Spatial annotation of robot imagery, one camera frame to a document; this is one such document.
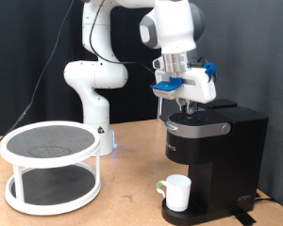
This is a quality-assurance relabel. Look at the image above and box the black power cable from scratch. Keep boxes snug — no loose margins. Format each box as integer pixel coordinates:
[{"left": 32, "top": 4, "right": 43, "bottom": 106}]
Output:
[{"left": 254, "top": 191, "right": 278, "bottom": 203}]

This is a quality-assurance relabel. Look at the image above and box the white two-tier turntable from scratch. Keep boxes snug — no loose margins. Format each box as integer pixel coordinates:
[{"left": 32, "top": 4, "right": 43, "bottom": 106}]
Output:
[{"left": 0, "top": 120, "right": 102, "bottom": 217}]

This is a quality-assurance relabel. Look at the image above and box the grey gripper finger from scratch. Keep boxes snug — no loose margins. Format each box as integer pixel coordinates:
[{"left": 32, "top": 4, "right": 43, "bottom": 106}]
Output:
[
  {"left": 186, "top": 101, "right": 197, "bottom": 115},
  {"left": 175, "top": 97, "right": 188, "bottom": 113}
]

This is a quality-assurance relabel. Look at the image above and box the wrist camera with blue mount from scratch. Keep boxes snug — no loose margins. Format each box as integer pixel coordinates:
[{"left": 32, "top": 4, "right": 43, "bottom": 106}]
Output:
[{"left": 152, "top": 76, "right": 184, "bottom": 101}]

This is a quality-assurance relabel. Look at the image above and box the silver vertical pole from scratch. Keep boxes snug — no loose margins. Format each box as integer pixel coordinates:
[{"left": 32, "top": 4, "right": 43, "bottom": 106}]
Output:
[{"left": 157, "top": 96, "right": 164, "bottom": 121}]

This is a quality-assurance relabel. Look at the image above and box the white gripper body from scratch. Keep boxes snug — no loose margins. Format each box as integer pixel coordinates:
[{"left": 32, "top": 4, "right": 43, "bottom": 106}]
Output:
[{"left": 154, "top": 67, "right": 218, "bottom": 105}]

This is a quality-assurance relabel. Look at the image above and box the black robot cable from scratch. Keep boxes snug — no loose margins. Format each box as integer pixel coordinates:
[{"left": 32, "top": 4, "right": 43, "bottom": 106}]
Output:
[{"left": 0, "top": 0, "right": 158, "bottom": 153}]

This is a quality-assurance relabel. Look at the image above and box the blue cable clip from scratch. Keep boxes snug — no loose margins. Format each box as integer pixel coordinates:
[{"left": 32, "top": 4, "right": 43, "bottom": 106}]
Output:
[{"left": 203, "top": 61, "right": 220, "bottom": 79}]

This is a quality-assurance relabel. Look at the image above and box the black tape strip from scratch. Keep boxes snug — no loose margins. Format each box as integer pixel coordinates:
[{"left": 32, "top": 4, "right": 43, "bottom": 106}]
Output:
[{"left": 230, "top": 208, "right": 258, "bottom": 226}]

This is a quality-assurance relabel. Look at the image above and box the black Keurig coffee machine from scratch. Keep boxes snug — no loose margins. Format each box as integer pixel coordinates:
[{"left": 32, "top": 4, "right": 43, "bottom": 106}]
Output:
[{"left": 160, "top": 99, "right": 270, "bottom": 226}]

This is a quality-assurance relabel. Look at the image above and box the white mug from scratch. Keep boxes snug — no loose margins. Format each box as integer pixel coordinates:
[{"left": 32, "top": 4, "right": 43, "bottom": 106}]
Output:
[{"left": 156, "top": 174, "right": 192, "bottom": 213}]

